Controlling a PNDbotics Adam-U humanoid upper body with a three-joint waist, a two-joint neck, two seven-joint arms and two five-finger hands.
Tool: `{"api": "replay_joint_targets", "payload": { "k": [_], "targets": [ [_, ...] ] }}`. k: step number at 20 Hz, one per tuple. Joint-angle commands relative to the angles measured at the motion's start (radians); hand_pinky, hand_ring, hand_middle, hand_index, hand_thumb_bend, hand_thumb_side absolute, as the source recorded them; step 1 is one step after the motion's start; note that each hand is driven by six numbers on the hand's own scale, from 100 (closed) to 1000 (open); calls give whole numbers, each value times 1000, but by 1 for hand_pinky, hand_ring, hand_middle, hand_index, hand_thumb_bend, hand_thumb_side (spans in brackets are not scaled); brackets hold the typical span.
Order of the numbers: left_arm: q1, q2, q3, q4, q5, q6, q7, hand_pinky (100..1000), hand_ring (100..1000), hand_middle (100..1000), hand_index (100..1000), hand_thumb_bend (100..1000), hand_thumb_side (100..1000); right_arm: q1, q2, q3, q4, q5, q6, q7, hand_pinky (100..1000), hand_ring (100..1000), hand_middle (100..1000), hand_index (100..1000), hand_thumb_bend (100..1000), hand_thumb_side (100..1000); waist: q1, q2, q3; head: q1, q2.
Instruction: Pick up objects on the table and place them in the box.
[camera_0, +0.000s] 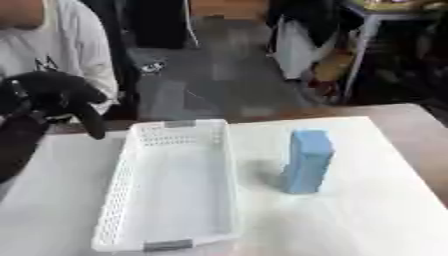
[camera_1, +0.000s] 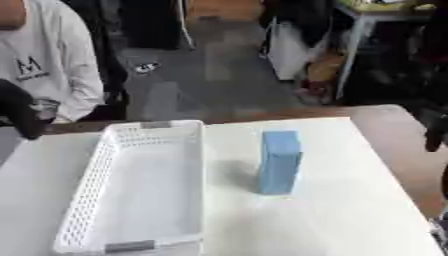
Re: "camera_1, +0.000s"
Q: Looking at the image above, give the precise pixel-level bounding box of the white perforated plastic basket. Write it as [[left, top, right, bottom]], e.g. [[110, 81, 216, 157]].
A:
[[50, 119, 207, 256]]

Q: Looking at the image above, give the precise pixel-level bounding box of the white table with metal legs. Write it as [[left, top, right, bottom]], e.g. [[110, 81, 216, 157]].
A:
[[332, 0, 440, 100]]

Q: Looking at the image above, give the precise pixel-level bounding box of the white bag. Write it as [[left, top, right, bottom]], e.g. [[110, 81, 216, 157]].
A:
[[266, 16, 321, 82]]

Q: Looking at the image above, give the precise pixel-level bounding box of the tall blue rectangular box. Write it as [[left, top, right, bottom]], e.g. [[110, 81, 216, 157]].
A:
[[255, 130, 305, 196]]

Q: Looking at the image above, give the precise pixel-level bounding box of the person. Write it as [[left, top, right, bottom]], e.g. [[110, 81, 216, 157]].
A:
[[0, 0, 107, 124]]

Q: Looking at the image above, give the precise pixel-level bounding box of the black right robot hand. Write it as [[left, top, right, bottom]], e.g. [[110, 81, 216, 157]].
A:
[[423, 111, 448, 153]]

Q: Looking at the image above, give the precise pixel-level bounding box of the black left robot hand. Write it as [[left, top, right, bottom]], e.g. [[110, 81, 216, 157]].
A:
[[0, 78, 49, 141]]

